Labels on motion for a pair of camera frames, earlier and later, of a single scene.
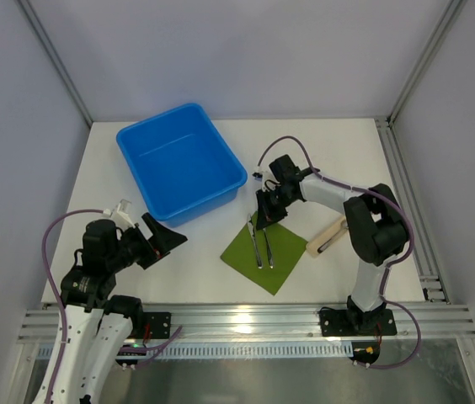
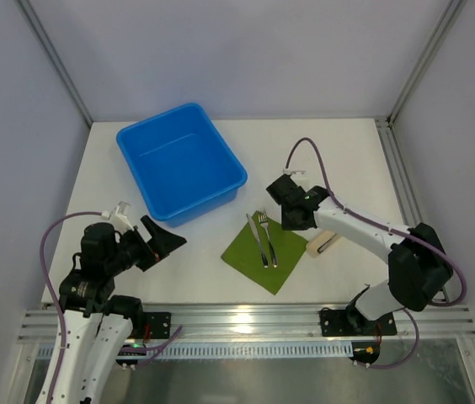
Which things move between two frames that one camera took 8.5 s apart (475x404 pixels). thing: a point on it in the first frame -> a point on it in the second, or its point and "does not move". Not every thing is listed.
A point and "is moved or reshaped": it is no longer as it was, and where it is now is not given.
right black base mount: x=353 y=321 does not move
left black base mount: x=159 y=322 does not move
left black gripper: x=147 y=247 does not move
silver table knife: x=254 y=239 is moved or reshaped
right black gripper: x=271 y=206 -> x=287 y=220
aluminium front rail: x=428 y=322 does not move
